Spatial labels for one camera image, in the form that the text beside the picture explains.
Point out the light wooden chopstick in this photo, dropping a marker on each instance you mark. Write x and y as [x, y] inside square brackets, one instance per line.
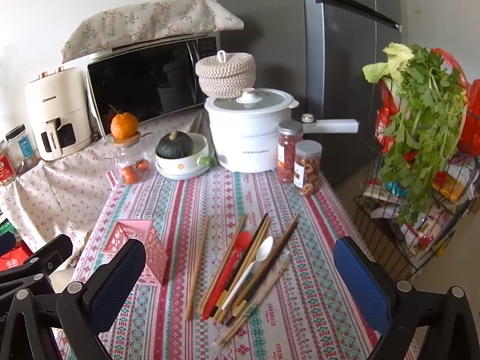
[197, 266]

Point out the white electric cooking pot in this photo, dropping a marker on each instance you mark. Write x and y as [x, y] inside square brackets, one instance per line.
[243, 138]

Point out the red printed bag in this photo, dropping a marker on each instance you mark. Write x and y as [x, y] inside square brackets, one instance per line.
[11, 260]

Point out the pink perforated utensil holder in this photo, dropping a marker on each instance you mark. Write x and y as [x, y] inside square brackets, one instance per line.
[157, 255]

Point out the green kabocha squash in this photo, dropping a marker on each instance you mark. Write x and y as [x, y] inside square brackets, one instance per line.
[174, 146]

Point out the red plastic bag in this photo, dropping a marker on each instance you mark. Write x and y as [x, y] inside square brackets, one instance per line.
[472, 131]

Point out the patterned striped tablecloth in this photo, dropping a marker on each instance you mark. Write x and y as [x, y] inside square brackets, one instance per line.
[180, 202]

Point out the large orange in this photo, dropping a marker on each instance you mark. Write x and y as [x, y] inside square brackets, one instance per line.
[123, 125]

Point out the black induction cooktop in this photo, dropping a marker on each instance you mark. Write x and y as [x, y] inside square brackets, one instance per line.
[150, 78]

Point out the yellow snack packet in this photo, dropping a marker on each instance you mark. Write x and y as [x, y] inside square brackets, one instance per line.
[448, 187]

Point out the cream air fryer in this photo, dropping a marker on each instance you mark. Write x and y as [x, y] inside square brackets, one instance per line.
[56, 101]

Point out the pile of chopsticks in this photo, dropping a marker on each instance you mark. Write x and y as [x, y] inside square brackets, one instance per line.
[262, 240]

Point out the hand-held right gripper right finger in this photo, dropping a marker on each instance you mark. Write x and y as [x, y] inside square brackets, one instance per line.
[360, 288]

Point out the red plastic spoon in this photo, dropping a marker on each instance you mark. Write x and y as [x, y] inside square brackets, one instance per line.
[243, 240]

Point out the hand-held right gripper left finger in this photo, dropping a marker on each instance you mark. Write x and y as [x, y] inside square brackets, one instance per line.
[120, 281]

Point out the white plastic spoon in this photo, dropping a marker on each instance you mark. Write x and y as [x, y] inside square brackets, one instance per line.
[265, 249]

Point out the red label jar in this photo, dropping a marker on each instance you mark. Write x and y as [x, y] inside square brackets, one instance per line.
[5, 165]

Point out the glass jar with wooden lid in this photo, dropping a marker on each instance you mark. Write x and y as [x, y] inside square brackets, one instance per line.
[131, 155]

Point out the napa cabbage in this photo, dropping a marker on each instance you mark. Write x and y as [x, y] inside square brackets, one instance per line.
[378, 69]

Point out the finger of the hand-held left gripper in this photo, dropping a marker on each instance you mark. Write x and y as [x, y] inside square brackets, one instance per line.
[5, 243]
[56, 251]

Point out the white bowl with squash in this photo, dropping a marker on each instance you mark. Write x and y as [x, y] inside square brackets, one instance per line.
[180, 168]

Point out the floral cloth cover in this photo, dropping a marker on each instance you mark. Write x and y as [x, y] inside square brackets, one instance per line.
[150, 18]

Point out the grey refrigerator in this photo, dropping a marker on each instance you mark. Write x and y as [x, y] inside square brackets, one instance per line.
[281, 45]

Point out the white cherry print cloth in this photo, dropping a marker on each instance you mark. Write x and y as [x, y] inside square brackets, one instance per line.
[56, 195]

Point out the small mandarin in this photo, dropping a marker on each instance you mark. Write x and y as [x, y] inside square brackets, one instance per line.
[129, 175]
[143, 165]

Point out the tall jar of red dried fruit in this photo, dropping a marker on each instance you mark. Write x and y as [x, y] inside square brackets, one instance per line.
[289, 153]

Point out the plastic jar with black lid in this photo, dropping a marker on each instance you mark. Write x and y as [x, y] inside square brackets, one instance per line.
[22, 146]

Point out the green packet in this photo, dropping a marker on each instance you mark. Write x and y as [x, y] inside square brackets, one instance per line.
[6, 226]

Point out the short jar of dried rings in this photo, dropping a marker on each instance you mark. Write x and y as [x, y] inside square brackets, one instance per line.
[309, 168]

